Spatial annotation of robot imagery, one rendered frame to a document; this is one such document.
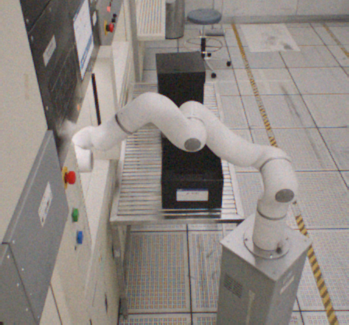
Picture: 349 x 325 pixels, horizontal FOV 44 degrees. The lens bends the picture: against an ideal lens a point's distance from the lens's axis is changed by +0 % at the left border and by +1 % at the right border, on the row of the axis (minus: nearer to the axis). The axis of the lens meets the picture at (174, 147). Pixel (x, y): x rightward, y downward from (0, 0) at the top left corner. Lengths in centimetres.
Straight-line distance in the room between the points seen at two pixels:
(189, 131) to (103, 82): 64
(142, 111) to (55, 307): 63
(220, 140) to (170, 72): 114
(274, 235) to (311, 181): 169
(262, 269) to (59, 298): 83
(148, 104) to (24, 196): 60
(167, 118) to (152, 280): 148
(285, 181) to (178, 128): 42
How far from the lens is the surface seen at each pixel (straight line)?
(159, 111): 139
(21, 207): 91
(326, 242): 301
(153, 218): 195
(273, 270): 180
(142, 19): 386
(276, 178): 154
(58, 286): 126
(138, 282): 268
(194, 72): 256
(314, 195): 332
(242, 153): 150
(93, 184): 199
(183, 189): 190
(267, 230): 176
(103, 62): 184
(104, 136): 146
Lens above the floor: 215
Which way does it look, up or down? 36 degrees down
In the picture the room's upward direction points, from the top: 1 degrees counter-clockwise
